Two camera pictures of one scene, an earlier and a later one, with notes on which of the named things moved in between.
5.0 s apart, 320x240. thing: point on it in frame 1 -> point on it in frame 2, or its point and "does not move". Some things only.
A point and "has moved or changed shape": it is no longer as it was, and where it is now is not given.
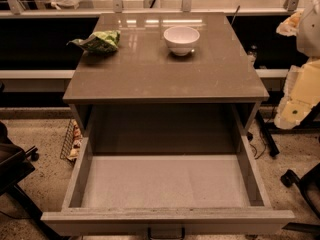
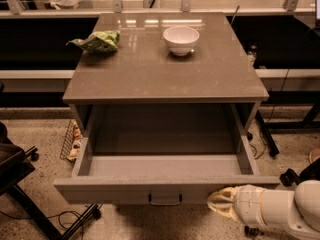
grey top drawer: x=164 y=196 has moved or changed shape
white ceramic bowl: x=181 y=39 does not move
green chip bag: x=99 y=42 does not move
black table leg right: x=269 y=137 does not move
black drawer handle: x=165 y=238 -> x=175 y=203
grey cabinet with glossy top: x=165 y=83 does not move
